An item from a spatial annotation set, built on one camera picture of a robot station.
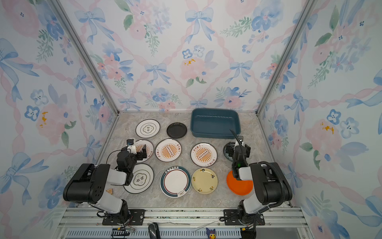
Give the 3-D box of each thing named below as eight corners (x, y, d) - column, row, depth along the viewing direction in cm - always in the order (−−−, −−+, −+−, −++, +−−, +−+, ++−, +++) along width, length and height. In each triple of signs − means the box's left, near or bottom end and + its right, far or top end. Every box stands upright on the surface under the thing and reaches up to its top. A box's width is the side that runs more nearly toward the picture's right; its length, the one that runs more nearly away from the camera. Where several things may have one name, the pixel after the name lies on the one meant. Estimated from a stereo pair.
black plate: (166, 138, 106) (165, 136, 105) (168, 124, 114) (167, 122, 113) (186, 138, 106) (186, 136, 105) (187, 124, 115) (187, 122, 113)
